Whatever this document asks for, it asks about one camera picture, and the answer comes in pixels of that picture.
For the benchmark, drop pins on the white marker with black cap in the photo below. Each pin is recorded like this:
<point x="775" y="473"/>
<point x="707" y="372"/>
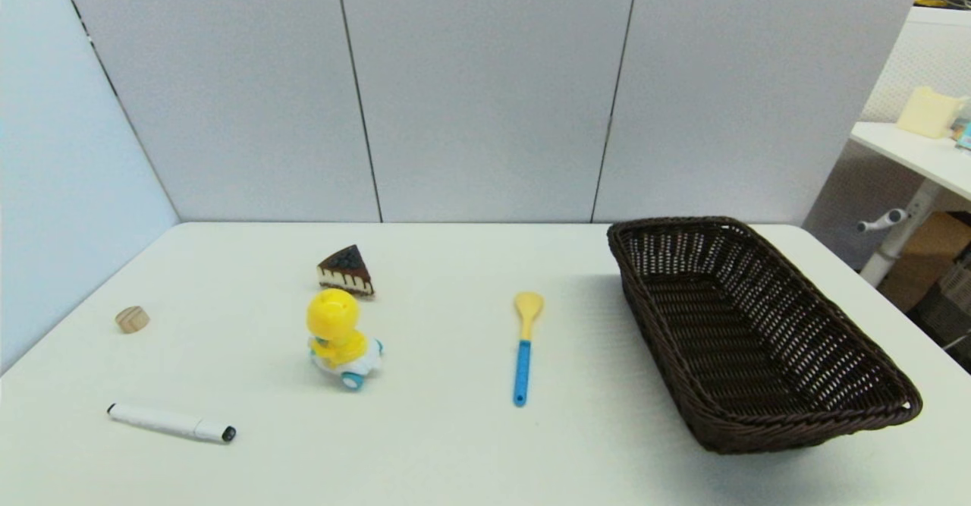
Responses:
<point x="167" y="421"/>

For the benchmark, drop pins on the chocolate cake slice toy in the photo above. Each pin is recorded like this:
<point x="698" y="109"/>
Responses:
<point x="347" y="271"/>

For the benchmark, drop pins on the yellow duck toy car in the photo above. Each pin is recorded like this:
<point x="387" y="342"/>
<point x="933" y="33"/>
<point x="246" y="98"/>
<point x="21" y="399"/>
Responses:
<point x="334" y="331"/>

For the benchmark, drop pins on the dark brown wicker basket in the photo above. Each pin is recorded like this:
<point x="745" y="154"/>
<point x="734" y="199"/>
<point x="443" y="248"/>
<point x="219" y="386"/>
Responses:
<point x="758" y="432"/>

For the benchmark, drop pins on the small wooden cylinder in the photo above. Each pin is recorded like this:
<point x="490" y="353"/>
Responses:
<point x="132" y="319"/>

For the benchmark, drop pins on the white table leg with crank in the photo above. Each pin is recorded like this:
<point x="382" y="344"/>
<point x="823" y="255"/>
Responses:
<point x="903" y="240"/>

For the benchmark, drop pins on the white side table top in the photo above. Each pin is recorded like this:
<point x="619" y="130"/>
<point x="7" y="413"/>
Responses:
<point x="925" y="158"/>

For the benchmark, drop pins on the brown cardboard box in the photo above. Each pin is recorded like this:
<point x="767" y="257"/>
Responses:
<point x="937" y="246"/>

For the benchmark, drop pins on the cream yellow box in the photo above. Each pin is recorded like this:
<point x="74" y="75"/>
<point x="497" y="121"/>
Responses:
<point x="929" y="111"/>

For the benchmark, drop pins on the white perforated panel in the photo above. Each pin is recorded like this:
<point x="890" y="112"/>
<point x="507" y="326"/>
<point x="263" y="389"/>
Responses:
<point x="937" y="54"/>

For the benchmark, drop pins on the small teal item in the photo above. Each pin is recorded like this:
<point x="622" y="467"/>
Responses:
<point x="965" y="136"/>

